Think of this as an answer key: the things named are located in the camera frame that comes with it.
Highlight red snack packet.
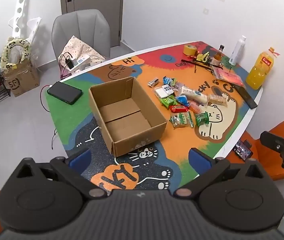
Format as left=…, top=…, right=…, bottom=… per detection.
left=169, top=105, right=189, bottom=113

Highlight white power strip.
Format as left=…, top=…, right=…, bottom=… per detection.
left=68, top=56, right=91, bottom=70

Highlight orange juice bottle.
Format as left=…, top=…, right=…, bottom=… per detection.
left=246, top=47, right=280, bottom=90

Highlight black smartphone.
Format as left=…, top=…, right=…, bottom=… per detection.
left=47, top=81, right=83, bottom=105

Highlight long white bread roll packet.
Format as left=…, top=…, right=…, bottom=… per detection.
left=180, top=86, right=208, bottom=105

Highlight blue snack packet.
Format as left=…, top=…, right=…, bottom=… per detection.
left=176, top=94, right=191, bottom=107

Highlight blue-green snack packet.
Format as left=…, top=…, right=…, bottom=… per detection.
left=163, top=76, right=177, bottom=86

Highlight yellow tape roll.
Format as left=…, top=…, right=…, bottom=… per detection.
left=183, top=44, right=198, bottom=55

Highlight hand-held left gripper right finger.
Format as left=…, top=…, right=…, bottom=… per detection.
left=173, top=148, right=271, bottom=198

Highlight panda print neck pillow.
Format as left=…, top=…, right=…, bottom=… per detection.
left=0, top=37, right=32, bottom=70

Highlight cardboard box with logo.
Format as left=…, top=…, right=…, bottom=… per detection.
left=3, top=60, right=40, bottom=97

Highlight red charging cable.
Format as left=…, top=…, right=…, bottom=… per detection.
left=40, top=85, right=57, bottom=113

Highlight grey chair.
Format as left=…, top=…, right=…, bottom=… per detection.
left=51, top=9, right=111, bottom=67

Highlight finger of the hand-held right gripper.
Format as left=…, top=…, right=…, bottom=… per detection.
left=260, top=131, right=284, bottom=173

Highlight green striped multi packet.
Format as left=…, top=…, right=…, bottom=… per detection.
left=170, top=112, right=195, bottom=129

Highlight white packet with black label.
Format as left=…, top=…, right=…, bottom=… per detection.
left=154, top=85, right=176, bottom=98

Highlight white perforated bracket board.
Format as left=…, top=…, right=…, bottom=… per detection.
left=8, top=0, right=42, bottom=45

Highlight pink book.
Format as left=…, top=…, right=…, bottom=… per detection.
left=215, top=67, right=245, bottom=87

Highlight yellow hair claw clip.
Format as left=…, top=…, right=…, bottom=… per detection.
left=197, top=52, right=211, bottom=63

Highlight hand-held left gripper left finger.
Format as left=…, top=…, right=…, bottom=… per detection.
left=14, top=148, right=107, bottom=200

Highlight rice cracker packet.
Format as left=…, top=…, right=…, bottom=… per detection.
left=207, top=94, right=227, bottom=107

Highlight patterned cushion with charger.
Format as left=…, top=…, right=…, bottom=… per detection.
left=58, top=35, right=106, bottom=74

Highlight black remote control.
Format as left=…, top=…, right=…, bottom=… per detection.
left=234, top=84, right=258, bottom=109

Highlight orange snack packet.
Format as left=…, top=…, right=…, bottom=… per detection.
left=188, top=101, right=202, bottom=114

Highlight brown glass bottle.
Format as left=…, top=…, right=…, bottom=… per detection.
left=211, top=45, right=225, bottom=67

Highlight small green snack packet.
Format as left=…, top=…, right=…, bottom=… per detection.
left=195, top=112, right=210, bottom=126

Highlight white spray bottle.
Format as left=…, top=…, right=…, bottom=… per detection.
left=229, top=35, right=247, bottom=65

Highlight phone with lit screen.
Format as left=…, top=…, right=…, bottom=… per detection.
left=233, top=139, right=253, bottom=160

